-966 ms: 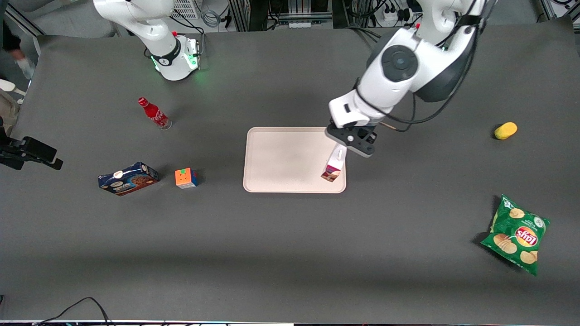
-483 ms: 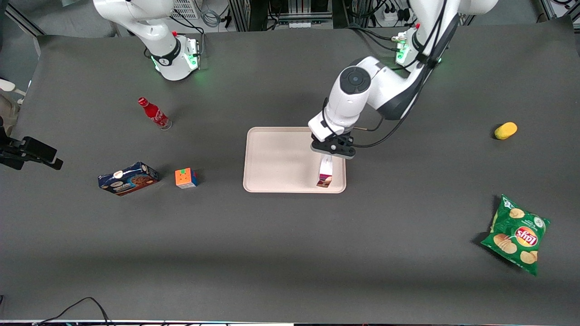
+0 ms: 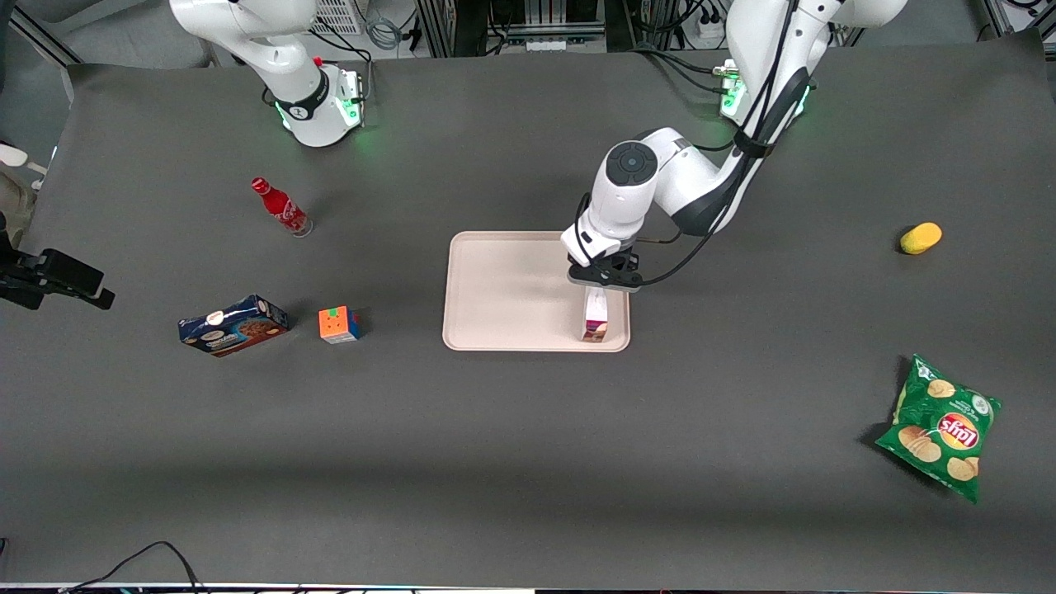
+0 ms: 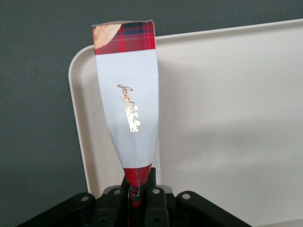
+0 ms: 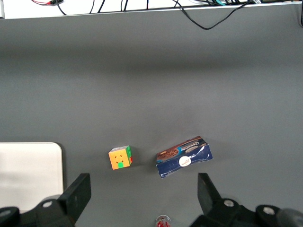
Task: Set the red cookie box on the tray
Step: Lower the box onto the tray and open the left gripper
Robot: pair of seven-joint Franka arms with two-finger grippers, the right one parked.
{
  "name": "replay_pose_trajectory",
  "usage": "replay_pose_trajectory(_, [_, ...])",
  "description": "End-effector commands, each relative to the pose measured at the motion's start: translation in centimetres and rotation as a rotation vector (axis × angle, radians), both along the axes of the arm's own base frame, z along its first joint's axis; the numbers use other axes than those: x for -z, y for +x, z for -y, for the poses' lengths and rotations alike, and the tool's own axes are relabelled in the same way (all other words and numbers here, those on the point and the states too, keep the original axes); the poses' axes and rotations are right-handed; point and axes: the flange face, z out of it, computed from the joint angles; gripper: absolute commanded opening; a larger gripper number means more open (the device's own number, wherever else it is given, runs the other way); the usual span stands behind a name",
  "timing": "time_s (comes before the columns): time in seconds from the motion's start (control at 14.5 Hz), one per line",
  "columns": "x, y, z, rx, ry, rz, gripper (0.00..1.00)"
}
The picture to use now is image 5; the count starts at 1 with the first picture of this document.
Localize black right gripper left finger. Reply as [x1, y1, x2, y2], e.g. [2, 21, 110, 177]
[35, 173, 92, 227]

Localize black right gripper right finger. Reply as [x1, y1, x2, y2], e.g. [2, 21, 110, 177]
[191, 173, 257, 227]

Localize blue cookie box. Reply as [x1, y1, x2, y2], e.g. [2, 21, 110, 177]
[155, 135, 213, 180]

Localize pale pink plastic tray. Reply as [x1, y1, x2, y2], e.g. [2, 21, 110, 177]
[0, 142, 64, 211]

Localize red cola bottle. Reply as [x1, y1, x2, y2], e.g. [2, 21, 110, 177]
[155, 214, 172, 227]

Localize colourful puzzle cube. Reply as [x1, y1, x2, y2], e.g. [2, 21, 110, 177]
[108, 145, 134, 171]

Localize black cable over table edge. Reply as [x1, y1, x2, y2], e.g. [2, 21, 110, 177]
[173, 0, 257, 31]

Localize black thin cable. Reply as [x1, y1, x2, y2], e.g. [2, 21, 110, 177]
[55, 0, 69, 16]

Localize red thin cable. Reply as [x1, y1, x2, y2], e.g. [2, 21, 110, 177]
[30, 0, 65, 6]

